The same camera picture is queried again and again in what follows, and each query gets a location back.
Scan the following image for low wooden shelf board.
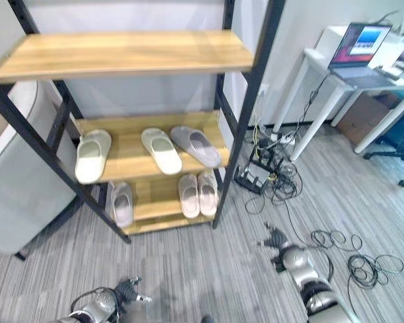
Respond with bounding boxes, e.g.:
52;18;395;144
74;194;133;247
119;171;217;236

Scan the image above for cardboard box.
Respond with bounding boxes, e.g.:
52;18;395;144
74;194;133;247
336;92;400;145

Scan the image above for black router with antennas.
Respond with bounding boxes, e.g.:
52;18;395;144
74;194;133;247
234;147;285;194

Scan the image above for beige slipper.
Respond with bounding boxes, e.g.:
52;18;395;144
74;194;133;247
197;171;220;217
178;174;201;219

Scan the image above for pale green slipper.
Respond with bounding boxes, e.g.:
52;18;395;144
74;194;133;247
74;129;112;184
141;127;183;176

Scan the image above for grey slipper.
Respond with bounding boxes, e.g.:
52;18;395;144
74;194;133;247
108;181;134;228
170;126;222;168

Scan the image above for white power strip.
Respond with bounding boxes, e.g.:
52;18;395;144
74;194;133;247
269;132;296;145

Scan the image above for open laptop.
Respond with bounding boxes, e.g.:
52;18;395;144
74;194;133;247
327;22;393;89

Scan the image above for white table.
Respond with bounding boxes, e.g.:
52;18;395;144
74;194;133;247
272;26;404;162

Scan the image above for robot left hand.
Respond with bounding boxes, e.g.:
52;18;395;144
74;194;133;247
114;275;153;308

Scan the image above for black metal shoe rack frame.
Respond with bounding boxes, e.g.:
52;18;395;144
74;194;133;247
0;0;287;262

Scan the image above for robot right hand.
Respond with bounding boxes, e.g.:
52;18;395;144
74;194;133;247
255;221;290;254

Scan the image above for black office chair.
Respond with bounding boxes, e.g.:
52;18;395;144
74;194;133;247
362;100;404;188

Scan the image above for wooden shelf board with slippers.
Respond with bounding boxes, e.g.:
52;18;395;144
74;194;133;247
73;110;230;184

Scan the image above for black tangled cables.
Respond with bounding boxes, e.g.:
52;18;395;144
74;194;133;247
244;80;324;236

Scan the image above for white box on table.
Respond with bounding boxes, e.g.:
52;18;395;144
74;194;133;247
313;25;352;62

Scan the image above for black coiled cable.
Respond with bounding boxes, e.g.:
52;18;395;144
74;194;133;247
310;229;404;310

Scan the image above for wide wooden shelf board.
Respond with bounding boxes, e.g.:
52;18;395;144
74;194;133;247
0;29;254;84

